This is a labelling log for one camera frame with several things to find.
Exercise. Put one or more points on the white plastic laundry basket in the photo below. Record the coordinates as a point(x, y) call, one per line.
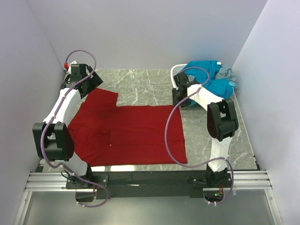
point(174, 71)

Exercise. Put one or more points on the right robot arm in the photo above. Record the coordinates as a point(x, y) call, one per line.
point(222, 123)

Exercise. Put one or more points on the aluminium frame rail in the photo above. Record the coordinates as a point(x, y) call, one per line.
point(54, 182)

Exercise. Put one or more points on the teal blue t shirt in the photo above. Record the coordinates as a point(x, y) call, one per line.
point(204, 73)

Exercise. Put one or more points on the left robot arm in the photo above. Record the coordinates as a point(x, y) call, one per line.
point(53, 132)

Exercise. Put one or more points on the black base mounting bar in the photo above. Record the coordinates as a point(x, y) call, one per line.
point(153, 184)

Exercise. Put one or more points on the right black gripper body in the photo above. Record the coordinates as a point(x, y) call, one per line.
point(176, 96)

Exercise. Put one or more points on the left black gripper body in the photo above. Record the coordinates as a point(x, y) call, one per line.
point(91, 83)

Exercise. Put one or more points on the grey blue t shirt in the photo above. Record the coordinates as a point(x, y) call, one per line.
point(227, 73)

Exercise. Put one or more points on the red t shirt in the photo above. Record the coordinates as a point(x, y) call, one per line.
point(107, 134)

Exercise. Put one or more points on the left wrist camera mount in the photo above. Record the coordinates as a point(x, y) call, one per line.
point(67, 66)

